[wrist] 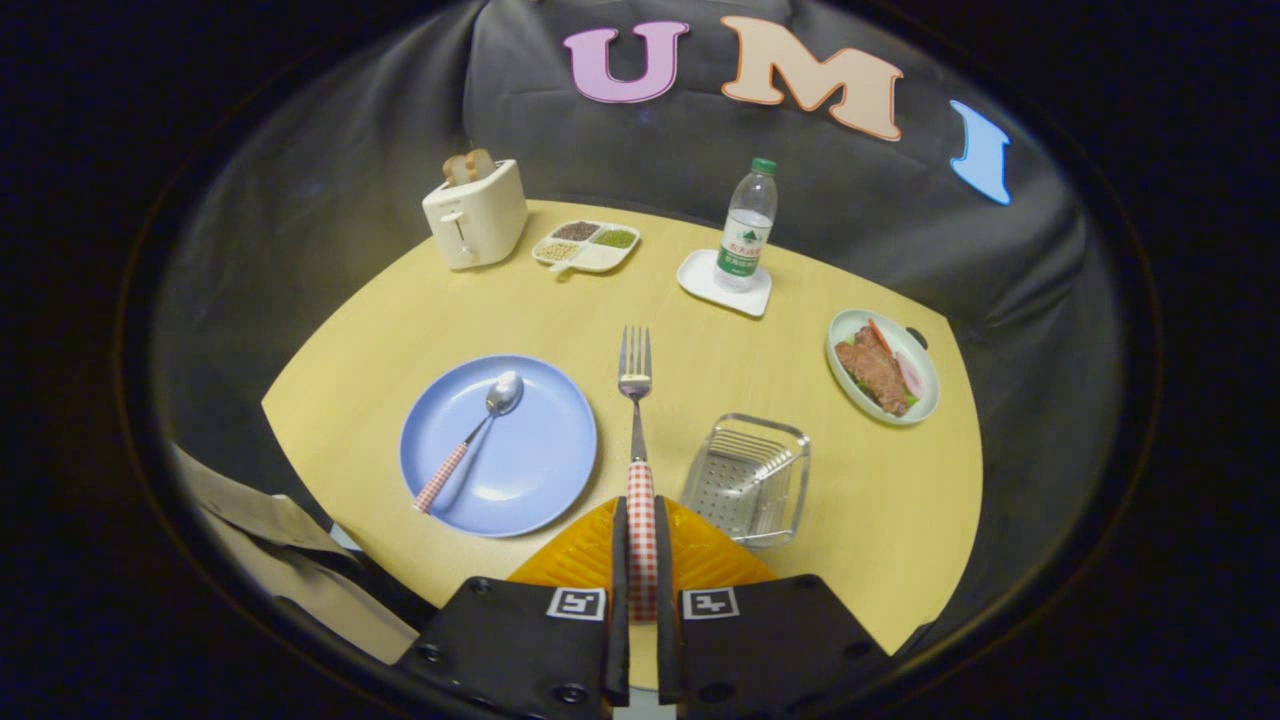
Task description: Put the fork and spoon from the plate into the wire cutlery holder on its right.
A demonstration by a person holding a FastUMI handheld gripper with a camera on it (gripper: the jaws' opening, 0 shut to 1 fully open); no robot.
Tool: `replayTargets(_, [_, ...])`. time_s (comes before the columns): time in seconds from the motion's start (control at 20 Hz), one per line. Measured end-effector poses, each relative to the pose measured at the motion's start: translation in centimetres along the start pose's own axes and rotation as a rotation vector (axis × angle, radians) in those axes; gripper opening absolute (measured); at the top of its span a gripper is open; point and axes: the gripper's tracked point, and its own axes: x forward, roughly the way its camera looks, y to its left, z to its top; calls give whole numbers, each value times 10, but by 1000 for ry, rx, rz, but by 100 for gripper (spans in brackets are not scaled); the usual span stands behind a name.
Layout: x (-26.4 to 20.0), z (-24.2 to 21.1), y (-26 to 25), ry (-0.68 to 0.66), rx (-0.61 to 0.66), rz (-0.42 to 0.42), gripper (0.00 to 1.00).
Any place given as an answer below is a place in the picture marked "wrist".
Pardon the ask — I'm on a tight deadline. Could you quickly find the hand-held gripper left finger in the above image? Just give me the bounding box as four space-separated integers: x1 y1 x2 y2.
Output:
393 497 631 720

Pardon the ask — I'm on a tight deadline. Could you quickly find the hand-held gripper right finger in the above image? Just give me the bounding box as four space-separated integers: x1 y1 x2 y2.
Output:
655 497 891 720

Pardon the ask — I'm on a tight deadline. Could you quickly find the fork with red checkered handle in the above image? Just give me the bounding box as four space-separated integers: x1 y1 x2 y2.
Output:
617 325 659 623

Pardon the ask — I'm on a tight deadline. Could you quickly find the spoon with red checkered handle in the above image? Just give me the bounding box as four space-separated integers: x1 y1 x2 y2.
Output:
413 371 525 515

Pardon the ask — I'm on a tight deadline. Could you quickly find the metal drain tray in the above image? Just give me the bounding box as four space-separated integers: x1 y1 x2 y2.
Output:
680 413 812 549

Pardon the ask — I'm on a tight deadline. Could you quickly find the blue round plate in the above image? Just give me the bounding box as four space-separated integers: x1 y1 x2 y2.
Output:
399 354 599 539

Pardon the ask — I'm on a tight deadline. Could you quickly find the person's beige printed shirt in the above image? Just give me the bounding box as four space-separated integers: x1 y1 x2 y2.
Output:
170 445 421 666

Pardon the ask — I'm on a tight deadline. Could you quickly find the brown steak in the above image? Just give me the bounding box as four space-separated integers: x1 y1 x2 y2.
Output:
835 327 911 417

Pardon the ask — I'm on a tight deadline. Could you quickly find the white square coaster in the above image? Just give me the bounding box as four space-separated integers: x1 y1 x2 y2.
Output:
677 248 773 319

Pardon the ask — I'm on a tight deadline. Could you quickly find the pale green oval plate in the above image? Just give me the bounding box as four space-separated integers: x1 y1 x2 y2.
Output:
826 308 941 427

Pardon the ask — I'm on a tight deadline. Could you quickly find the white divided dish with beans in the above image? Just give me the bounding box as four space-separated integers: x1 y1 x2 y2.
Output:
531 219 642 276

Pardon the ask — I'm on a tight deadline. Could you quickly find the clear bottle with green cap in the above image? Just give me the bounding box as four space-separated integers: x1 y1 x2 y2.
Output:
715 157 779 293

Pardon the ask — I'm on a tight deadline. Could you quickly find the cream white toaster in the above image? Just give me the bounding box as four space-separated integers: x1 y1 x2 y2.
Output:
421 159 529 271

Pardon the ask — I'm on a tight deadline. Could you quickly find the black backdrop cloth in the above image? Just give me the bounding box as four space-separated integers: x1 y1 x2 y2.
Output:
150 0 1131 656

